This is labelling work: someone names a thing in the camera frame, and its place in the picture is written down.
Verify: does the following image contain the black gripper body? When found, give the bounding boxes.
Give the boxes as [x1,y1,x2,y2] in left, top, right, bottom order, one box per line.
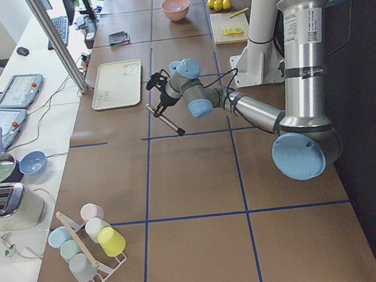
[158,86,182,109]

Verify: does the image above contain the steel muddler black tip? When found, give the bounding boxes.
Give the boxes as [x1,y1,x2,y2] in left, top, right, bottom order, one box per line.
[145,103,185,136]

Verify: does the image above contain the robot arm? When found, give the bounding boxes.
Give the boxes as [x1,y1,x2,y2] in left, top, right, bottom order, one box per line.
[147,0,345,181]

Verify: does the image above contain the pink bowl of ice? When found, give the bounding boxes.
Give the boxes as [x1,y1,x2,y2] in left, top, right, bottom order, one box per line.
[161,0,190,22]

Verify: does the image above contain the light blue plastic cup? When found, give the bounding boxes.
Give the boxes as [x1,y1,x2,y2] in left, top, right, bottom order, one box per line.
[169,60,181,74]

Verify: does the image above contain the pink cup on rack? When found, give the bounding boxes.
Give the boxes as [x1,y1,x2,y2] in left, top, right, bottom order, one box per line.
[80,203,105,223]

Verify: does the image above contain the white cup on rack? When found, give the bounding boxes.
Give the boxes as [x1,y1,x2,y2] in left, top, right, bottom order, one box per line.
[85,217,111,244]

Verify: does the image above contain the yellow cup on rack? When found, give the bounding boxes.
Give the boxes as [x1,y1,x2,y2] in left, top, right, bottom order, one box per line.
[98,226,126,257]

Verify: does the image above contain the blue cup on rack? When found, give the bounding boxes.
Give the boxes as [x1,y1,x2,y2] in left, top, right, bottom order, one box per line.
[48,226,72,249]

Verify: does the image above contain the green cup on rack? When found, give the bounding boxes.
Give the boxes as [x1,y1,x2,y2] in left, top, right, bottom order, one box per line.
[60,239,83,263]

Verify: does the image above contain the white cup rack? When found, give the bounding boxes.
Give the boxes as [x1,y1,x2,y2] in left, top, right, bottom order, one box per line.
[55,211,128,282]

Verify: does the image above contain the grey cup on rack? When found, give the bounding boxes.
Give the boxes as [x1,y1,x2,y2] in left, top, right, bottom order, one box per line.
[69,253,97,282]

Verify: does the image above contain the cream bear tray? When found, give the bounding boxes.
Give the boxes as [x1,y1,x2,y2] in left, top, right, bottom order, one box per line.
[92,59,142,111]

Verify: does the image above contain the grey folded cloth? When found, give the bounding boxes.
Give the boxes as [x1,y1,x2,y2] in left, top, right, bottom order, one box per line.
[108,31,130,47]

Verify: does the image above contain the yellow lemon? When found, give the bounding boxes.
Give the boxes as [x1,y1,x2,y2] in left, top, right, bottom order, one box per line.
[222,0,232,11]
[207,0,216,9]
[213,0,223,11]

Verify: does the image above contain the wooden cutting board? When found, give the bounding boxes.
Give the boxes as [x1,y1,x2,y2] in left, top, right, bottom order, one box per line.
[210,13,249,45]

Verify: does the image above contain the lemon slices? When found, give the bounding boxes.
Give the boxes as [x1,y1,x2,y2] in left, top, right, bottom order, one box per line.
[221,27,244,36]

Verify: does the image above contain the yellow plastic knife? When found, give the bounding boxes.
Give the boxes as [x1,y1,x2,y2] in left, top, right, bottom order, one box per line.
[229,7,249,19]

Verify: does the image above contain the black keyboard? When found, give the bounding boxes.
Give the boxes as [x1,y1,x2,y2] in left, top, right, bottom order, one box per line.
[51,16,69,46]

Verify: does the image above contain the blue bowl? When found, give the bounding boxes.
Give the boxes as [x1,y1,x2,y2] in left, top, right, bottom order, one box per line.
[19,151,47,175]

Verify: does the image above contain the teach pendant far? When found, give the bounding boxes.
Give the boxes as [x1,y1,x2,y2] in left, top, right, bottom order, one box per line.
[0,73,44,109]

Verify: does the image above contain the black computer mouse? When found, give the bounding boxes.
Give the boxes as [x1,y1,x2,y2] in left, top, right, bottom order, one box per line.
[16,47,29,56]

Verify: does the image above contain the blue saucepan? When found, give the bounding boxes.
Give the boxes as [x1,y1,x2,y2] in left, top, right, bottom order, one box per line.
[0,127,24,183]

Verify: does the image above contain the cream toaster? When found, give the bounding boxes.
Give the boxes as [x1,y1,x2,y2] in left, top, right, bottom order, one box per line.
[0,183,44,231]

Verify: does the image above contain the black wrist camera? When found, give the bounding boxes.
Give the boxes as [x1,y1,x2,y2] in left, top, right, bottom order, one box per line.
[146,69,171,90]

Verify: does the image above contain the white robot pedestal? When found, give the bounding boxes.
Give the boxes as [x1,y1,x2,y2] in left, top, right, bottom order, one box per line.
[230,0,284,88]

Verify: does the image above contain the aluminium frame post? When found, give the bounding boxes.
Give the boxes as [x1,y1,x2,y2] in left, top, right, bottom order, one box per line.
[25,0,88,94]

